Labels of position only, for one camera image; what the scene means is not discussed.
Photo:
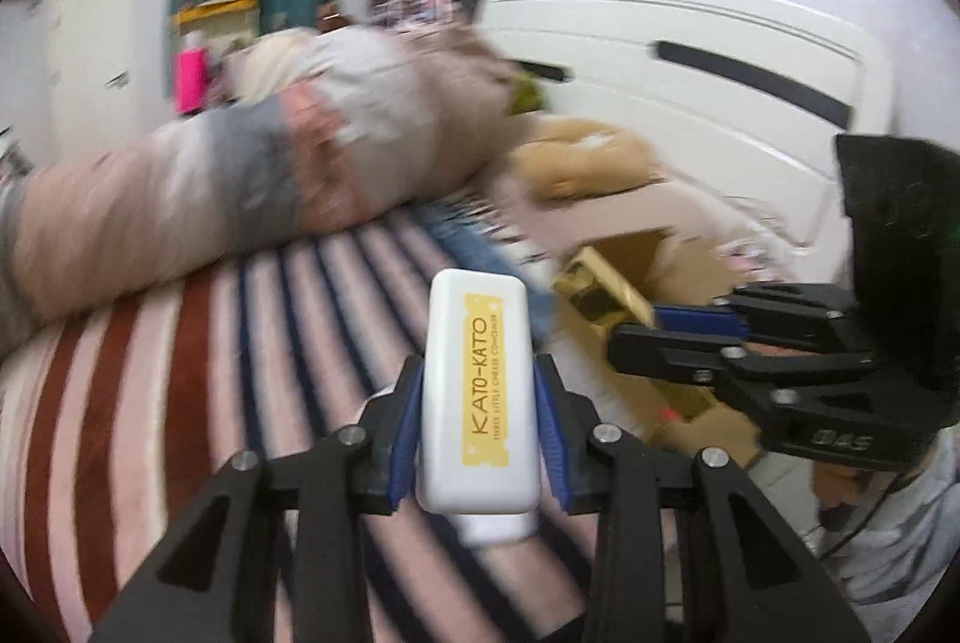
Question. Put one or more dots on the green plush toy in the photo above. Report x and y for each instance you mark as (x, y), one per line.
(525, 92)

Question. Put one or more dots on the brown cardboard box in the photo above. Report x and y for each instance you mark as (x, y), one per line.
(697, 403)

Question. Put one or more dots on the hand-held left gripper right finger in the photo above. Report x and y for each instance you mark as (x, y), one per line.
(553, 440)

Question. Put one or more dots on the white door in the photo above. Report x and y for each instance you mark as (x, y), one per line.
(94, 51)

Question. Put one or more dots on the white case with yellow label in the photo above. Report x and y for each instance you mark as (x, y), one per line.
(480, 388)

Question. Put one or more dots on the tan plush toy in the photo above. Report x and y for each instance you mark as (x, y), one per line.
(585, 159)

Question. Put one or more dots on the person's grey clothing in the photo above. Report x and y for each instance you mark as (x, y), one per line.
(900, 553)

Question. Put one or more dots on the blue denim cloth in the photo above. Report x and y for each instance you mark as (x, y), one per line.
(480, 242)

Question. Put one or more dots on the pink bottle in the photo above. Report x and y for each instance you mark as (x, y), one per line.
(190, 81)

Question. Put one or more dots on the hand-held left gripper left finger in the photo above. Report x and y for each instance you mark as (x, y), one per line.
(402, 440)

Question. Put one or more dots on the shiny gold box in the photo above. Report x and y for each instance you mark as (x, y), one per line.
(600, 290)

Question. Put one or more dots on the striped bed sheet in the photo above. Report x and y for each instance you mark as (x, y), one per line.
(187, 403)

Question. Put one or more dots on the white bed headboard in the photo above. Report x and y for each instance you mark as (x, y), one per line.
(712, 81)

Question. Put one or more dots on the rolled pink grey blanket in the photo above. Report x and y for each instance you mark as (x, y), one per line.
(247, 163)

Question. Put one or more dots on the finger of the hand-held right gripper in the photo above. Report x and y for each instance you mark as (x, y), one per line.
(660, 350)
(694, 318)

